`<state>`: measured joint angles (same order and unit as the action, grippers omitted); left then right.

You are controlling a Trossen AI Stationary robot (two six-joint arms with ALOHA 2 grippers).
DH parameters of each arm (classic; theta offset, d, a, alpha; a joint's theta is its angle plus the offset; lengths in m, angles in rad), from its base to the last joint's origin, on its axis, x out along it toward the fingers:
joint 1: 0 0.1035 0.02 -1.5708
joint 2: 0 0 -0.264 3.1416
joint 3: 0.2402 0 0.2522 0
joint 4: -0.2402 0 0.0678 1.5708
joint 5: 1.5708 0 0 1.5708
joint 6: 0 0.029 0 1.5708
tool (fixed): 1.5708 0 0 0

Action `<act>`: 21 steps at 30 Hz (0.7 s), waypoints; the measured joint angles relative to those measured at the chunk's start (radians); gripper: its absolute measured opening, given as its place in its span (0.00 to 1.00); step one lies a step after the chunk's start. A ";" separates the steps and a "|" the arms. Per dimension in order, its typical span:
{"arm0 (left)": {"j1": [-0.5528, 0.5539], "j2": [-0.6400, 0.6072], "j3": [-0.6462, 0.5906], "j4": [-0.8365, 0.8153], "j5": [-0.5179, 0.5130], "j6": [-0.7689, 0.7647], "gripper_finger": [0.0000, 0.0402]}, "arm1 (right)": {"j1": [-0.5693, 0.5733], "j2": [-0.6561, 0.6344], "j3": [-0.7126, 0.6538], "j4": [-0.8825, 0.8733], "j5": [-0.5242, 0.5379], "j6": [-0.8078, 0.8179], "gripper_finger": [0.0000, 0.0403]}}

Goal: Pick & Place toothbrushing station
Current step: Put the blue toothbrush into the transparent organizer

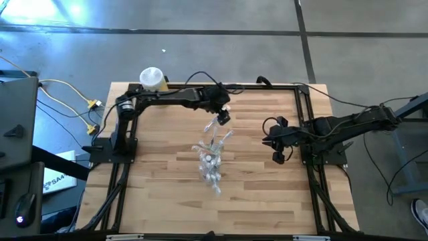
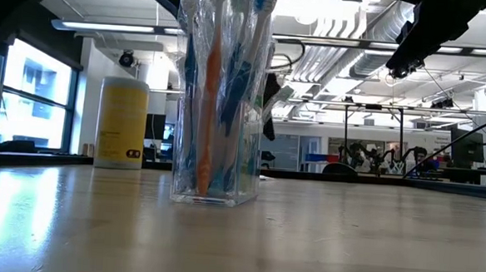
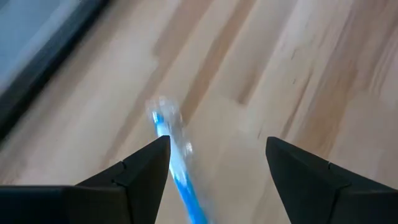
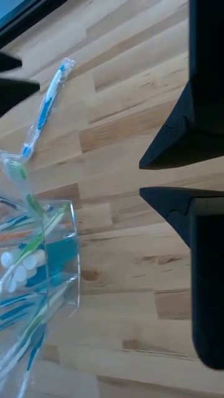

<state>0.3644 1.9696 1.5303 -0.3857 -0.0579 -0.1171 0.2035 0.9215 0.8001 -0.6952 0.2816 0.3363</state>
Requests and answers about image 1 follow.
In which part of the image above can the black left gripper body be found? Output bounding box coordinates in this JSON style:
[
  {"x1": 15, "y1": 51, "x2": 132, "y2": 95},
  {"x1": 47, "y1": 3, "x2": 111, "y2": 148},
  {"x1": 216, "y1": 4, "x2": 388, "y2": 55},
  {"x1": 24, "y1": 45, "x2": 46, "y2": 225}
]
[{"x1": 199, "y1": 83, "x2": 232, "y2": 114}]

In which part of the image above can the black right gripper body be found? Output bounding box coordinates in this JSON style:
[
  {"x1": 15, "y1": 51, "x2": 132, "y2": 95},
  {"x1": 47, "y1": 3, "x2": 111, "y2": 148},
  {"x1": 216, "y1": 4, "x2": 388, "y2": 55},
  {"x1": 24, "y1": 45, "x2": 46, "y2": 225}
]
[{"x1": 267, "y1": 115, "x2": 304, "y2": 165}]

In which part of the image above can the blue toothbrush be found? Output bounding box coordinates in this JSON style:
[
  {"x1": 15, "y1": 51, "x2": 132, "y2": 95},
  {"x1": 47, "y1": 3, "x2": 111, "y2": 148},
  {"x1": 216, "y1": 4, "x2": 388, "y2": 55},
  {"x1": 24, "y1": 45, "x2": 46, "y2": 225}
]
[
  {"x1": 210, "y1": 129, "x2": 219, "y2": 153},
  {"x1": 211, "y1": 175, "x2": 223, "y2": 196},
  {"x1": 203, "y1": 106, "x2": 231, "y2": 133}
]

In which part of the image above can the clear acrylic square holder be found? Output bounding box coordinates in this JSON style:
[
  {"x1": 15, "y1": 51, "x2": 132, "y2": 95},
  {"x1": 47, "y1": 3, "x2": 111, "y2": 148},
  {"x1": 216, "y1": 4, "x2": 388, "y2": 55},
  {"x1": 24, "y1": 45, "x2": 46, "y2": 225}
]
[{"x1": 198, "y1": 149, "x2": 223, "y2": 180}]

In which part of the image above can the yellow wipes canister white lid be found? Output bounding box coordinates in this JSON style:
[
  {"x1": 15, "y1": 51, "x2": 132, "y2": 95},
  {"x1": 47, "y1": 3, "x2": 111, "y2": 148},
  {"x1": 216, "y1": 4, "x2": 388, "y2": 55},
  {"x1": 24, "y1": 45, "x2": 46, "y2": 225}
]
[{"x1": 139, "y1": 66, "x2": 170, "y2": 93}]

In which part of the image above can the grey metal stand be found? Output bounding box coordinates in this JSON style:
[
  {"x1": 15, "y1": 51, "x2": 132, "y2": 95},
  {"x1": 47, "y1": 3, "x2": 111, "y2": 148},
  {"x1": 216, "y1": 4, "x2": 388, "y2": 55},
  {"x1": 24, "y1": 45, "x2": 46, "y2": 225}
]
[{"x1": 389, "y1": 92, "x2": 428, "y2": 197}]

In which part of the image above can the black diagonal beam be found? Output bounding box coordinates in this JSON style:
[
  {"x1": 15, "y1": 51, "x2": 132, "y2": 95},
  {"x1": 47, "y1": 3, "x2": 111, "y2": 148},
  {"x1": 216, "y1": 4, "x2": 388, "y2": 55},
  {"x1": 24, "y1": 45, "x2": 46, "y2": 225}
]
[{"x1": 31, "y1": 145, "x2": 91, "y2": 181}]

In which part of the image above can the white printed sheet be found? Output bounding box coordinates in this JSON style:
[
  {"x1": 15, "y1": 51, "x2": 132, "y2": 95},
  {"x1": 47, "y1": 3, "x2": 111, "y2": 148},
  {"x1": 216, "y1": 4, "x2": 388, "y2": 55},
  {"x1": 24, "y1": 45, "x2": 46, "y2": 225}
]
[{"x1": 42, "y1": 149, "x2": 78, "y2": 195}]

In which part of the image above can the black computer mouse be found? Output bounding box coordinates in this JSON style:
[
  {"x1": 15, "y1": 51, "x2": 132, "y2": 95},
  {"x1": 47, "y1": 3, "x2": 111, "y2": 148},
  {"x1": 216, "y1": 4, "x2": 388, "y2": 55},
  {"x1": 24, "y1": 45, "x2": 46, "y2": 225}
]
[{"x1": 14, "y1": 193, "x2": 37, "y2": 229}]

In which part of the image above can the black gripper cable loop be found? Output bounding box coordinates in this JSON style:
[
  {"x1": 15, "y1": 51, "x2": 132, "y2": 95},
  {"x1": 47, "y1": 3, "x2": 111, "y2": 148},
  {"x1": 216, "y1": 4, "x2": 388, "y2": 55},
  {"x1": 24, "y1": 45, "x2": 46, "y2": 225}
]
[{"x1": 261, "y1": 116, "x2": 280, "y2": 137}]

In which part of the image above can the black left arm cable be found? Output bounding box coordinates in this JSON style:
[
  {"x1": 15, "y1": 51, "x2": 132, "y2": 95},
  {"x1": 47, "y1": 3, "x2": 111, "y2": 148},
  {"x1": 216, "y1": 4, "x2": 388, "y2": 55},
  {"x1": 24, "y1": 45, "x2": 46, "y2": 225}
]
[{"x1": 185, "y1": 70, "x2": 245, "y2": 95}]

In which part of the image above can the black aluminium table frame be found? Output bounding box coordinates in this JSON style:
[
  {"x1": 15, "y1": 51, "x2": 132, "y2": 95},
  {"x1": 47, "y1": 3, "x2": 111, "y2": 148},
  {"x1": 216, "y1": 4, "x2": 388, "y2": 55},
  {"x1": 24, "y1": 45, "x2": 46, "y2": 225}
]
[{"x1": 75, "y1": 82, "x2": 360, "y2": 240}]

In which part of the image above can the black strap loop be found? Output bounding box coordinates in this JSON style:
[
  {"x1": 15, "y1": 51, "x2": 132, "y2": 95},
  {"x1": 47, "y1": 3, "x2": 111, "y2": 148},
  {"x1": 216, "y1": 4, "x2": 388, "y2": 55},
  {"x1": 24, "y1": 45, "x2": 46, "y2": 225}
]
[{"x1": 255, "y1": 75, "x2": 274, "y2": 88}]

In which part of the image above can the black floor cable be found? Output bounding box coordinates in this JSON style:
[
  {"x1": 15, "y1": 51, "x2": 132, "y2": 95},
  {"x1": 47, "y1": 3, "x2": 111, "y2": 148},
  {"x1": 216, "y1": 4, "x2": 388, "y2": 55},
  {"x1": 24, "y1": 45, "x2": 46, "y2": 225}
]
[
  {"x1": 362, "y1": 133, "x2": 428, "y2": 207},
  {"x1": 290, "y1": 82, "x2": 372, "y2": 110}
]

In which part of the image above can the silver aluminium bracket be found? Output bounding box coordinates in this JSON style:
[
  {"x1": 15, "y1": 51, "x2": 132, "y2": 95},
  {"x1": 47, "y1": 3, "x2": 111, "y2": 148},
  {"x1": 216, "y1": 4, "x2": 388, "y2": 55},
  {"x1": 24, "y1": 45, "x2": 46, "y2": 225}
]
[{"x1": 293, "y1": 235, "x2": 331, "y2": 241}]

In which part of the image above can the yellow cable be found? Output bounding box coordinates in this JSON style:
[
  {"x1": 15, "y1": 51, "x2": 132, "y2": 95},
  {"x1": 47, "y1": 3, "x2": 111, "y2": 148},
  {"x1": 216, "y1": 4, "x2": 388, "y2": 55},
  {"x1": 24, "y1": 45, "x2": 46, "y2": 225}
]
[{"x1": 0, "y1": 55, "x2": 101, "y2": 135}]

